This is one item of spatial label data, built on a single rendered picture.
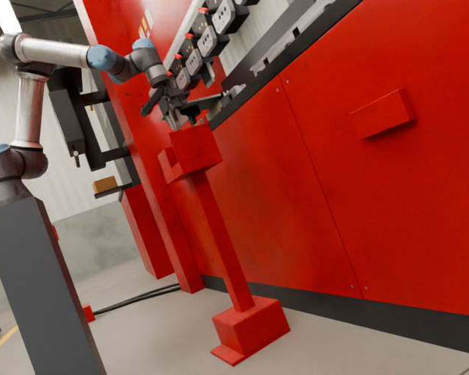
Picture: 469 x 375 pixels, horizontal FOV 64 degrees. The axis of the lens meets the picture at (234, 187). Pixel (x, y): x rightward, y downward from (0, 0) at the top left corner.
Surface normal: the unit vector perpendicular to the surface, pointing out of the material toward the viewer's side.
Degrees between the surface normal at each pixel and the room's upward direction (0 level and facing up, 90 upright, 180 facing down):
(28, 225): 90
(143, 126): 90
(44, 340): 90
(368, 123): 90
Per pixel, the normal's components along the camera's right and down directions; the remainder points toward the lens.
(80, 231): 0.31, -0.13
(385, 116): -0.85, 0.31
